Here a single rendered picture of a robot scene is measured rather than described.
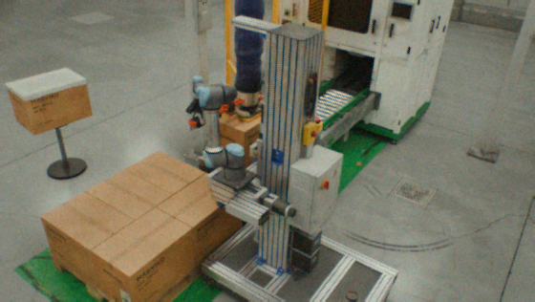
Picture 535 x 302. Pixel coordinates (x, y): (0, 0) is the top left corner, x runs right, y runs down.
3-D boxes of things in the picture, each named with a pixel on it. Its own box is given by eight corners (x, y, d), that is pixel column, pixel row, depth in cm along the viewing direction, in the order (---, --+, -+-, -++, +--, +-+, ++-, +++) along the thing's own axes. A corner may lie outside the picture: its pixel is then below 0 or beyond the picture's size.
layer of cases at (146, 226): (161, 184, 447) (158, 150, 426) (242, 226, 400) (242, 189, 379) (51, 254, 362) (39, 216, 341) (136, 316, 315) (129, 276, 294)
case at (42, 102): (74, 102, 487) (66, 67, 466) (93, 115, 464) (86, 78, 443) (15, 120, 449) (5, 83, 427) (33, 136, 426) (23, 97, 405)
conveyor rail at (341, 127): (370, 107, 551) (372, 93, 541) (374, 108, 549) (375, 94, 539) (258, 201, 388) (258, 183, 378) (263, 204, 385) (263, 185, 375)
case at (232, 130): (250, 132, 436) (251, 94, 415) (285, 145, 416) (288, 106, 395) (207, 158, 394) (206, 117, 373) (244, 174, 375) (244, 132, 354)
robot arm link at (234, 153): (246, 166, 301) (246, 149, 294) (226, 169, 297) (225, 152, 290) (241, 157, 311) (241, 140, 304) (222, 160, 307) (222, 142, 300)
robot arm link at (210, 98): (228, 168, 297) (225, 88, 273) (205, 172, 292) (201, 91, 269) (224, 161, 307) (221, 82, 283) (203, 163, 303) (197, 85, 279)
